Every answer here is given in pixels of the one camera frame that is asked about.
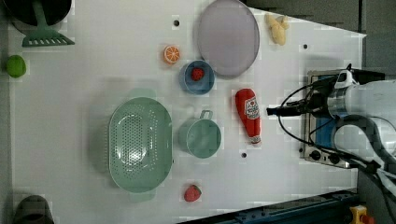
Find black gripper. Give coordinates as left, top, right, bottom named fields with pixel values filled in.
left=266, top=79, right=332, bottom=118

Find red ketchup bottle toy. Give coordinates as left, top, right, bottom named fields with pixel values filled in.
left=234, top=89, right=262, bottom=146

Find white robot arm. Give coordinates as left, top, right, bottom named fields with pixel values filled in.
left=266, top=69, right=395, bottom=195

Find green oval strainer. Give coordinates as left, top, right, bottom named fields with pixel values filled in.
left=108, top=89, right=173, bottom=203

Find yellow banana toy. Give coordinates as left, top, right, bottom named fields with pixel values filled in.
left=265, top=14, right=290, bottom=46

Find red strawberry in bowl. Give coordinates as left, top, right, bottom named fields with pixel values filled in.
left=191, top=68, right=205, bottom=81

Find lilac round plate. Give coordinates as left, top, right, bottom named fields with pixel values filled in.
left=197, top=0, right=260, bottom=77

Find blue bowl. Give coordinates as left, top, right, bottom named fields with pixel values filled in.
left=178, top=60, right=215, bottom=95

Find red strawberry toy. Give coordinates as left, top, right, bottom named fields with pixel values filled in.
left=184, top=185, right=202, bottom=203

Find orange slice toy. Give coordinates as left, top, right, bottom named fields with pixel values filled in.
left=163, top=46, right=180, bottom=64

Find yellow red clamp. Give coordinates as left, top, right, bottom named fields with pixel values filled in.
left=349, top=205, right=375, bottom=224

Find black pan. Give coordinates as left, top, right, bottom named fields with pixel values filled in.
left=3, top=0, right=72, bottom=26

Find green spatula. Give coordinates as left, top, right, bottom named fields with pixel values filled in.
left=21, top=0, right=75, bottom=48

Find dark grey object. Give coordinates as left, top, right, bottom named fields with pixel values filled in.
left=12, top=195, right=55, bottom=224

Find green lime toy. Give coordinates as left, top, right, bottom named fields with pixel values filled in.
left=7, top=55, right=26, bottom=78

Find green cup with handle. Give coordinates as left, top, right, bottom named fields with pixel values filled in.
left=178, top=109, right=222, bottom=159

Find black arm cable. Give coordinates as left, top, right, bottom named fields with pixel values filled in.
left=277, top=81, right=396, bottom=188

